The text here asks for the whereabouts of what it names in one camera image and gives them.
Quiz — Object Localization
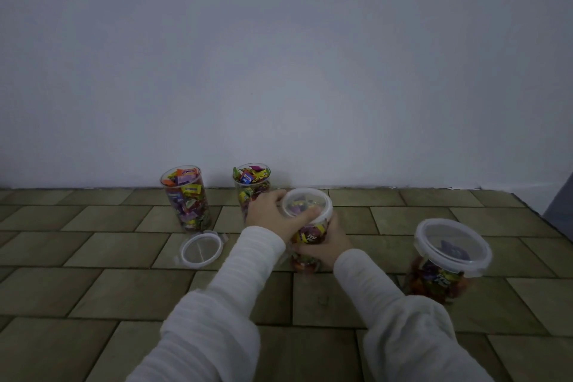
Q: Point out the person's left hand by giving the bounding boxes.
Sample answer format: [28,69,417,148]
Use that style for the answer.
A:
[245,188,321,244]

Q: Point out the person's right hand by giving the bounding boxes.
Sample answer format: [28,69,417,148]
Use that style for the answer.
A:
[293,215,355,269]

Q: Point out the clear plastic candy jar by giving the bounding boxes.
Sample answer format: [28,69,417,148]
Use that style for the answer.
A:
[160,165,212,233]
[232,162,272,219]
[403,254,475,305]
[286,211,333,273]

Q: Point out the clear round plastic lid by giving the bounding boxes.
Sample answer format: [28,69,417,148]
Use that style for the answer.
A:
[281,188,334,226]
[413,218,493,278]
[174,230,228,270]

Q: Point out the person's left forearm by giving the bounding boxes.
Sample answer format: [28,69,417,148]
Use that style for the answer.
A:
[127,226,287,382]

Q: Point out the person's right forearm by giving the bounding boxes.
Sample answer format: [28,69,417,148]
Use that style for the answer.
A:
[333,248,494,382]

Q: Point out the pile of wrapped candies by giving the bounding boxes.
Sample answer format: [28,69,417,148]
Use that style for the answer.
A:
[288,199,329,271]
[405,240,472,303]
[162,167,210,230]
[233,165,270,216]

